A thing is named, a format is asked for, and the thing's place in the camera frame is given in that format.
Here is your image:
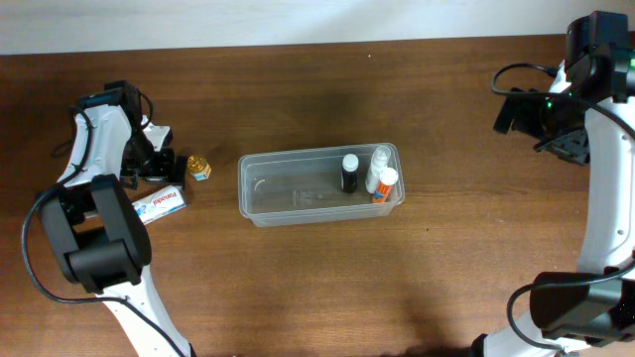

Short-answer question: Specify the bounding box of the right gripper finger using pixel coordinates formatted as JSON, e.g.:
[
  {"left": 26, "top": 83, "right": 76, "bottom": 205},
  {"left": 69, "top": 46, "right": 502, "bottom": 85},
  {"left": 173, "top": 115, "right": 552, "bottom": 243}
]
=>
[
  {"left": 493, "top": 97, "right": 516, "bottom": 134},
  {"left": 534, "top": 127, "right": 590, "bottom": 165}
]

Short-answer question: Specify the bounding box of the white spray bottle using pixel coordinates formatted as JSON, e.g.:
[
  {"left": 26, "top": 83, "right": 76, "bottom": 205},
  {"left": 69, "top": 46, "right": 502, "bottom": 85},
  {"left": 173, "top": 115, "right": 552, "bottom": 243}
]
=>
[{"left": 365, "top": 146, "right": 392, "bottom": 193}]

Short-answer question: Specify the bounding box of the orange tube white cap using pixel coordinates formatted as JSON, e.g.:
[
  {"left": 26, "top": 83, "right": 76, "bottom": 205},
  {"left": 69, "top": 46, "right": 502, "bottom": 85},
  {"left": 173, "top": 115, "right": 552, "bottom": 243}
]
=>
[{"left": 372, "top": 167, "right": 399, "bottom": 203}]

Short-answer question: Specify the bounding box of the dark bottle white cap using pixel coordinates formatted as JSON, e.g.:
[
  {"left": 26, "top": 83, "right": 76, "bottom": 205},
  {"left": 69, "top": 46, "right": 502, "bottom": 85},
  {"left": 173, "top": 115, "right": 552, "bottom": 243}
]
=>
[{"left": 341, "top": 154, "right": 359, "bottom": 193}]

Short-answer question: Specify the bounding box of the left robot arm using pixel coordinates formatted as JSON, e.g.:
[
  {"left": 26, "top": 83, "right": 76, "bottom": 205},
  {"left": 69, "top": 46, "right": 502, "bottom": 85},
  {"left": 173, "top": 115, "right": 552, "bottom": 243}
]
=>
[{"left": 27, "top": 80, "right": 194, "bottom": 356}]

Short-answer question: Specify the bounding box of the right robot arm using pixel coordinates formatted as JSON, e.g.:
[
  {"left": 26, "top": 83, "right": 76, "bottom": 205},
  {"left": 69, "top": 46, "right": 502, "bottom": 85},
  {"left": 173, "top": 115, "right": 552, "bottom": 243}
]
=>
[{"left": 470, "top": 11, "right": 634, "bottom": 356}]

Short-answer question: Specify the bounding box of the clear plastic container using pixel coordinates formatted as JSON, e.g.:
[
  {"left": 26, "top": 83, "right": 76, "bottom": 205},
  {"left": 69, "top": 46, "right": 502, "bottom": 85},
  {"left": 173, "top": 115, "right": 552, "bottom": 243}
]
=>
[{"left": 238, "top": 143, "right": 405, "bottom": 227}]

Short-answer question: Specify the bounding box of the small gold-lid balm jar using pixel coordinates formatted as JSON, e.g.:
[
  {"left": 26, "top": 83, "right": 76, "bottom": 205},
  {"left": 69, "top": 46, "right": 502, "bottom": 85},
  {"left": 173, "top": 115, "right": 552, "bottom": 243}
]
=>
[{"left": 187, "top": 155, "right": 211, "bottom": 181}]

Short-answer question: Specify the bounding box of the white Panadol box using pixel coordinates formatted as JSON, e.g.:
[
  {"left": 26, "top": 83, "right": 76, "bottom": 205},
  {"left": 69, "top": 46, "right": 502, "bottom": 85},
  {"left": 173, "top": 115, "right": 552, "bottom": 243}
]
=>
[{"left": 133, "top": 185, "right": 187, "bottom": 225}]

